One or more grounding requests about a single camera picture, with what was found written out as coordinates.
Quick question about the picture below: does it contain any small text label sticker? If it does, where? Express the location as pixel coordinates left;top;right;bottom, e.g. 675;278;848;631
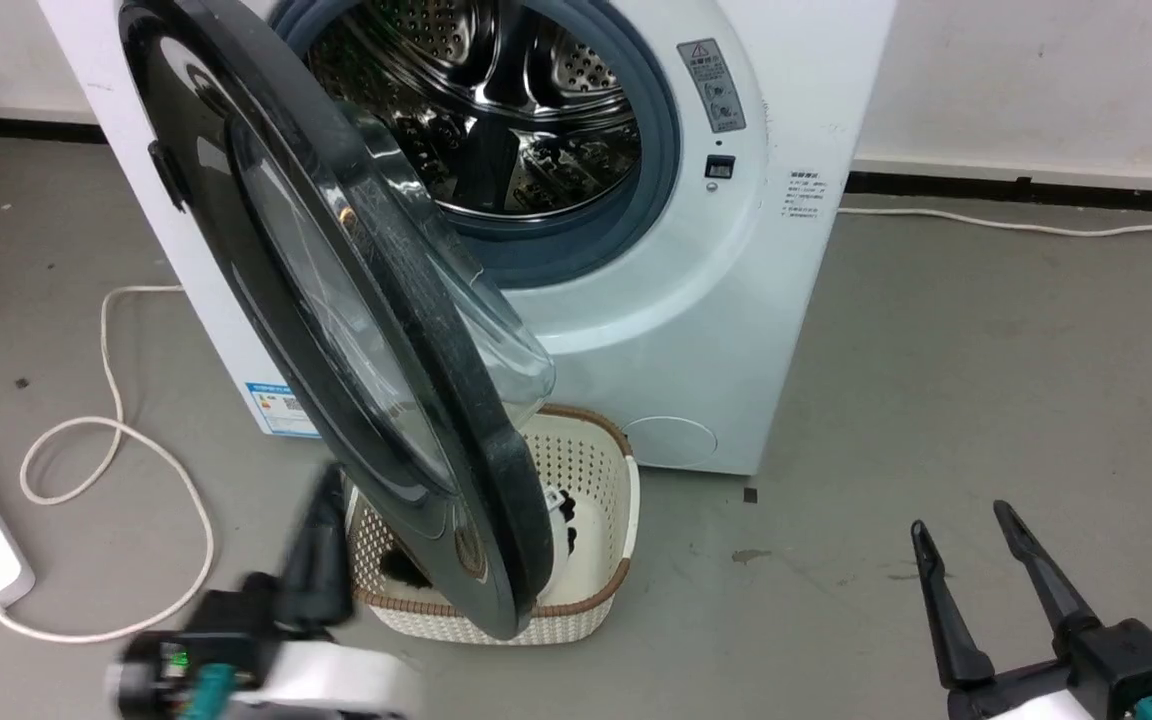
785;169;826;222

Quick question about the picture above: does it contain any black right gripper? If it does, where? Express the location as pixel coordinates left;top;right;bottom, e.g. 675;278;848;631
910;499;1152;720

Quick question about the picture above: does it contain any black and white plush toy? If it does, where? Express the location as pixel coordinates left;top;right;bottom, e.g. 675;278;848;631
539;485;583;563

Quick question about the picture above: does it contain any black round washer door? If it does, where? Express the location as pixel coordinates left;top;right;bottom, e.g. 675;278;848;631
119;0;558;642

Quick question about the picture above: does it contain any white cable along wall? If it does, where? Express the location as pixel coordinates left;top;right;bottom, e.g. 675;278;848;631
836;205;1152;239

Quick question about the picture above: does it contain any white and brown laundry basket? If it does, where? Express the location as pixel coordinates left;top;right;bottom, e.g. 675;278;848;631
345;403;641;647

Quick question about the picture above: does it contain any white front-load washing machine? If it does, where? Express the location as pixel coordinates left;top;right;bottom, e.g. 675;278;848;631
36;0;897;477

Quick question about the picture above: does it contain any round filter cover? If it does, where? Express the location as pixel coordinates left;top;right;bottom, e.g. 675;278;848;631
620;415;720;469

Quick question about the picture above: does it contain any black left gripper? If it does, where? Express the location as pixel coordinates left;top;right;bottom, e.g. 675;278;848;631
104;464;357;720

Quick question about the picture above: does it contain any blue energy label sticker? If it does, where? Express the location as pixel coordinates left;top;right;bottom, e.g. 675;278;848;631
243;381;323;439

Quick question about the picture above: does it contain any grey rubber door gasket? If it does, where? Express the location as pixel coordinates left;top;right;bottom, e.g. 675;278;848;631
269;0;683;292

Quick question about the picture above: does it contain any stainless steel washer drum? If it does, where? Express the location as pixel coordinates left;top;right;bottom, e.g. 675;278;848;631
304;0;643;217

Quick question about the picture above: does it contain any grey warning sticker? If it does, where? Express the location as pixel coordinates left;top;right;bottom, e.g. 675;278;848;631
676;38;748;135

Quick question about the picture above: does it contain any white power strip cable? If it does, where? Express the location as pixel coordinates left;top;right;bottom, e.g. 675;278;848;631
0;285;216;644

